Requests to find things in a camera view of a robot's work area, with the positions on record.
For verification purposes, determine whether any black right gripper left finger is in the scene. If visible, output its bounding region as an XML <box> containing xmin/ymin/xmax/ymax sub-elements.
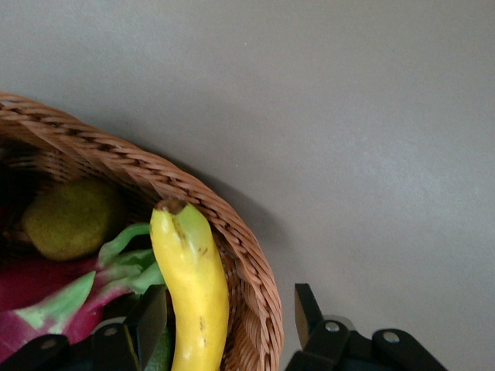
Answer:
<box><xmin>0</xmin><ymin>284</ymin><xmax>169</xmax><ymax>371</ymax></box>

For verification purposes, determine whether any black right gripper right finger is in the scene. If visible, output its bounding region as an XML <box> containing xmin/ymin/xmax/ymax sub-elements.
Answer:
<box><xmin>285</xmin><ymin>283</ymin><xmax>449</xmax><ymax>371</ymax></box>

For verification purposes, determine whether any yellow banana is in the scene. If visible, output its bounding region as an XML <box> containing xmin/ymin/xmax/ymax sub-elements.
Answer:
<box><xmin>149</xmin><ymin>199</ymin><xmax>230</xmax><ymax>371</ymax></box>

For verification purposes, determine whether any pink dragon fruit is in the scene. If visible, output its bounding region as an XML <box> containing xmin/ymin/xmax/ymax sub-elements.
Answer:
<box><xmin>0</xmin><ymin>204</ymin><xmax>167</xmax><ymax>359</ymax></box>

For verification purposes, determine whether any brown-green kiwi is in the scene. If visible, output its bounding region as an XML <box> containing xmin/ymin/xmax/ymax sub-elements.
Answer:
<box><xmin>21</xmin><ymin>178</ymin><xmax>127</xmax><ymax>261</ymax></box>

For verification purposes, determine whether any brown wicker basket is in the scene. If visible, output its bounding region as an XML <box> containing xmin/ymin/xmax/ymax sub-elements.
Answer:
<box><xmin>0</xmin><ymin>91</ymin><xmax>285</xmax><ymax>371</ymax></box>

